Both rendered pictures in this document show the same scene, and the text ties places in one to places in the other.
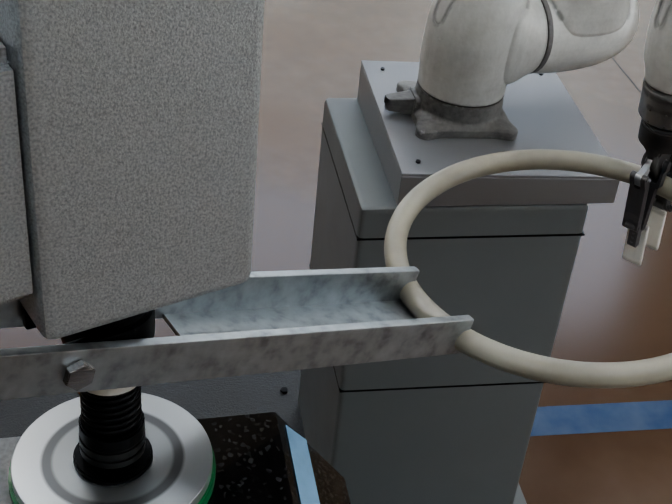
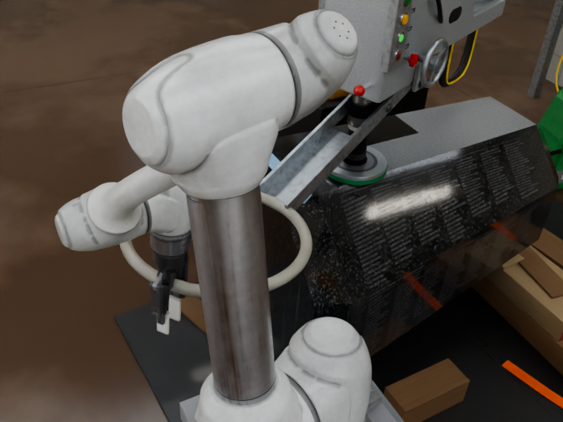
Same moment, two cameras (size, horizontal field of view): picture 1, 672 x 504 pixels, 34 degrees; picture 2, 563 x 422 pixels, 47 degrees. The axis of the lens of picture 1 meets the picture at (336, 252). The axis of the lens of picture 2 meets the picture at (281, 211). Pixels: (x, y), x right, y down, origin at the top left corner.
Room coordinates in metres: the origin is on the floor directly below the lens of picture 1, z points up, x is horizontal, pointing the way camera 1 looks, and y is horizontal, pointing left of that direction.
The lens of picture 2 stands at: (2.51, -0.54, 2.01)
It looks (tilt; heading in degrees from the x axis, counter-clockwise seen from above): 36 degrees down; 163
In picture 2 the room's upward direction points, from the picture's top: 4 degrees clockwise
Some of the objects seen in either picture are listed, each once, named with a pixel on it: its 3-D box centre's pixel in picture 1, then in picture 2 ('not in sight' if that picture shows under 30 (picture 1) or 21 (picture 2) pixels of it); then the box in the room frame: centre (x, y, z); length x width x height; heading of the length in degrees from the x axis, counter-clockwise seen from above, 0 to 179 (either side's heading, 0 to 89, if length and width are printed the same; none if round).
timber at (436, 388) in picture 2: not in sight; (425, 393); (1.20, 0.46, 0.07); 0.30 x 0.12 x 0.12; 105
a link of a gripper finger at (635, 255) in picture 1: (635, 242); (174, 308); (1.39, -0.44, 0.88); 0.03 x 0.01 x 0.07; 51
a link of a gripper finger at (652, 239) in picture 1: (652, 227); (162, 321); (1.43, -0.47, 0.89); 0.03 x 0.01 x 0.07; 51
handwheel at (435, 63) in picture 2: not in sight; (424, 59); (0.87, 0.38, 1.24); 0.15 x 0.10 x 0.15; 126
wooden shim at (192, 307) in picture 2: not in sight; (196, 311); (0.56, -0.28, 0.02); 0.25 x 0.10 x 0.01; 30
